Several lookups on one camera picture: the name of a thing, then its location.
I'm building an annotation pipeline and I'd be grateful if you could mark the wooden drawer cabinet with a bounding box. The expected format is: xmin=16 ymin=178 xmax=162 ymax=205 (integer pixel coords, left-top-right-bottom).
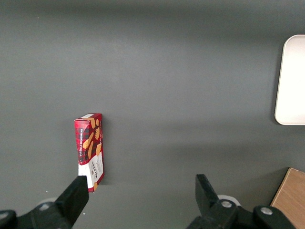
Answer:
xmin=270 ymin=167 xmax=305 ymax=229

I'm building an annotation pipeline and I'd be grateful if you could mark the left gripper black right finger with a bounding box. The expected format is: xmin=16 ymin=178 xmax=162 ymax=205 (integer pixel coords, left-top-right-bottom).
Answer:
xmin=185 ymin=174 xmax=296 ymax=229

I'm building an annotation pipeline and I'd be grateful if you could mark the red shortbread cookie box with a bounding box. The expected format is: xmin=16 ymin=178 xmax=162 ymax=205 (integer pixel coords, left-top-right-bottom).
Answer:
xmin=73 ymin=113 xmax=105 ymax=193

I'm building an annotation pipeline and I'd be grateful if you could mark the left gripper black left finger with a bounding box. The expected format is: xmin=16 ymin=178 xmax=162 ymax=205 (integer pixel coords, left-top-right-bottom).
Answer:
xmin=0 ymin=175 xmax=90 ymax=229

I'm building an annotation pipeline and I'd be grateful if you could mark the cream plastic tray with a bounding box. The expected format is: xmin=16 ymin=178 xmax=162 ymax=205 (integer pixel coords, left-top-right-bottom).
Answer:
xmin=274 ymin=34 xmax=305 ymax=126

